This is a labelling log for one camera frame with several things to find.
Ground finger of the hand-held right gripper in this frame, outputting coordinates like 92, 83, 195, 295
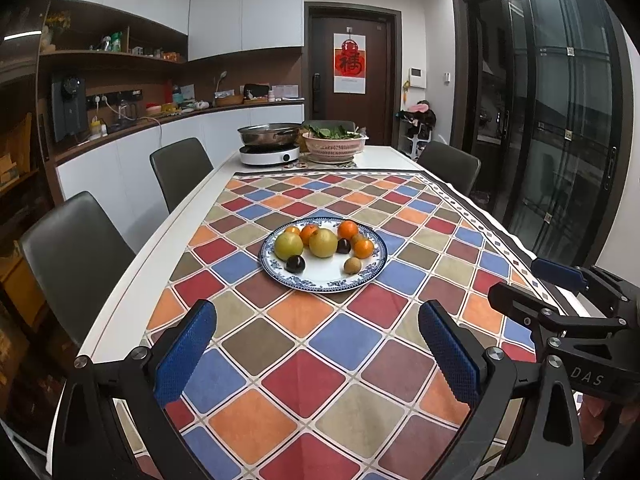
530, 257, 640, 316
487, 281, 632, 353

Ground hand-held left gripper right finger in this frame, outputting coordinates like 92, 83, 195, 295
417, 301, 586, 480

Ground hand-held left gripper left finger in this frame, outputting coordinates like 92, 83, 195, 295
50, 299, 218, 480

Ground blue and white plate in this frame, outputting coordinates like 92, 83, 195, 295
258, 217, 389, 293

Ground yellow-green pear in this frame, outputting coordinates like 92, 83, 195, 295
309, 228, 339, 259
274, 231, 304, 261

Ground person's right hand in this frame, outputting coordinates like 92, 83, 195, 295
580, 394, 640, 443

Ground colourful checked tablecloth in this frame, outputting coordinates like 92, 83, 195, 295
112, 170, 591, 480

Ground glass sliding door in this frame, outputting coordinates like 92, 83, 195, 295
452, 0, 626, 281

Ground counter with white cabinets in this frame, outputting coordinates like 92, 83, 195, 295
54, 102, 306, 211

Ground rack with pink item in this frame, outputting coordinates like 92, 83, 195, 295
397, 101, 437, 156

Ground white induction cooker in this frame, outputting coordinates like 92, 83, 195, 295
238, 145, 301, 167

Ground metal pot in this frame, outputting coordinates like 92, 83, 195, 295
237, 124, 303, 148

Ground pink plastic basket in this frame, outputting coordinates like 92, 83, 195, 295
302, 132, 369, 163

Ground leafy greens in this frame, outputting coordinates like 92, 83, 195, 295
305, 122, 362, 140

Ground dark wooden door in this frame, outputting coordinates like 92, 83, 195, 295
305, 5, 401, 147

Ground white upper cabinets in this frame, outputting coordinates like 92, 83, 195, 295
52, 0, 306, 61

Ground black wall appliance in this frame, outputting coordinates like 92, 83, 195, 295
51, 72, 88, 143

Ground wooden wall shelf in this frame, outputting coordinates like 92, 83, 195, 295
37, 0, 190, 161

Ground red wall poster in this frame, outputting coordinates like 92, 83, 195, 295
333, 31, 369, 94

